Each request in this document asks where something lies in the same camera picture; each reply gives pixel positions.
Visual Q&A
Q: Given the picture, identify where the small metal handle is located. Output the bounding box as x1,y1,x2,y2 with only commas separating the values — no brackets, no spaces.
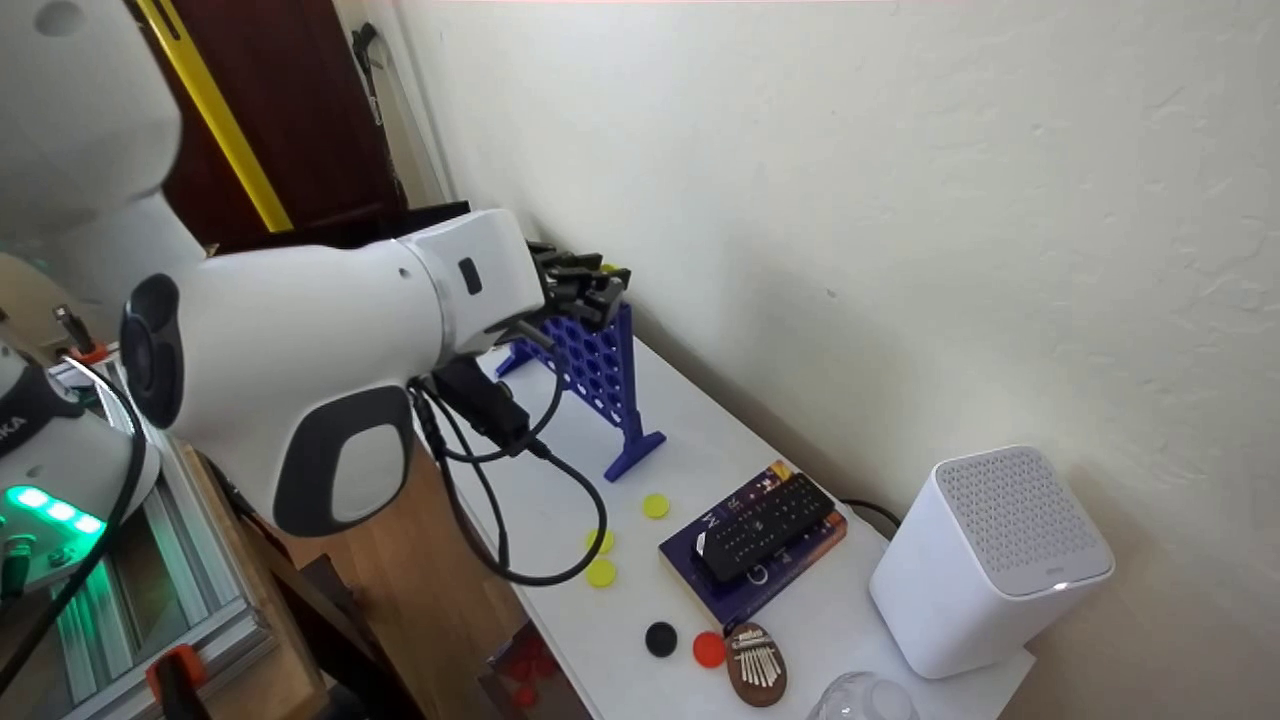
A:
49,299,105,363

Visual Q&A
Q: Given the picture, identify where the red object under table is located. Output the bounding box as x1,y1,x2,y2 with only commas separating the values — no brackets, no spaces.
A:
484,621,591,720

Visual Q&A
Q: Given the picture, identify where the black cable over machine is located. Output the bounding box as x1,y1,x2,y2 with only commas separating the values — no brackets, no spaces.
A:
0,357,152,695

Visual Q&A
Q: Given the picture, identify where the clear glass dome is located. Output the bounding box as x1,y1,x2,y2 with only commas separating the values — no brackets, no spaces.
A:
806,670,921,720

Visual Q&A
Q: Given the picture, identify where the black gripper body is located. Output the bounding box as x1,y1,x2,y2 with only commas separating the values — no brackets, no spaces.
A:
527,242,559,332

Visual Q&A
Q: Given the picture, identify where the grey rounded machine housing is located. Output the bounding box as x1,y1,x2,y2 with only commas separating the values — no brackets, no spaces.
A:
0,335,168,623

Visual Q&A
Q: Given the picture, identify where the orange clamp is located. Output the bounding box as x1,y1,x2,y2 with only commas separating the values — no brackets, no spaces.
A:
140,642,215,712

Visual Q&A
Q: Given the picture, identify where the black looping robot cable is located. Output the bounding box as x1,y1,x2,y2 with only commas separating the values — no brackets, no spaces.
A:
403,311,612,593

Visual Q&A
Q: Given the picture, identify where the white perforated speaker box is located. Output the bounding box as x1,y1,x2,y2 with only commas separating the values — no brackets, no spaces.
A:
868,443,1122,685

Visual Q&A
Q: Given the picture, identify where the orange round chip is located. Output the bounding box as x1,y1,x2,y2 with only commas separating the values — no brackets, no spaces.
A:
688,629,732,673

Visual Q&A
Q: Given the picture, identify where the purple wooden game box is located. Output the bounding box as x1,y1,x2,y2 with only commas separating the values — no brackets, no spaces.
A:
657,457,851,633

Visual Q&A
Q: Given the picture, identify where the dark brown cabinet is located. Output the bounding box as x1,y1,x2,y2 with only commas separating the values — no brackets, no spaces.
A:
125,0,418,258

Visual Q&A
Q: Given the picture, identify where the black speaker power cable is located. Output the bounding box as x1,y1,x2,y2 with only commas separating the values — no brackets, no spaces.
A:
838,494,914,542

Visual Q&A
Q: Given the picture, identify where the brown oval object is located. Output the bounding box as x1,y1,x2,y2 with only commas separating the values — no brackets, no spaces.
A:
723,621,793,712

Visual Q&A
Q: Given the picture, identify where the yellow strap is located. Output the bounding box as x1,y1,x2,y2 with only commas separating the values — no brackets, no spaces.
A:
133,0,299,242

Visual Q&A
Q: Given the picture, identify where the aluminium frame rail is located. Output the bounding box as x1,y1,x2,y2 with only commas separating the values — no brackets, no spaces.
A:
52,335,273,720

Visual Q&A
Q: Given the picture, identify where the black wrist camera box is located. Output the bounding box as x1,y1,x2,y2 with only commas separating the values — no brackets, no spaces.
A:
433,354,537,452

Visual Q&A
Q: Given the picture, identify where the blue gameboard with holes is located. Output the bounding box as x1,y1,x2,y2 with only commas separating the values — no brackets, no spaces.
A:
492,298,671,488

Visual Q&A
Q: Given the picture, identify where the black remote control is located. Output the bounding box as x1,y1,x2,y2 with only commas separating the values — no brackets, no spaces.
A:
698,478,838,590

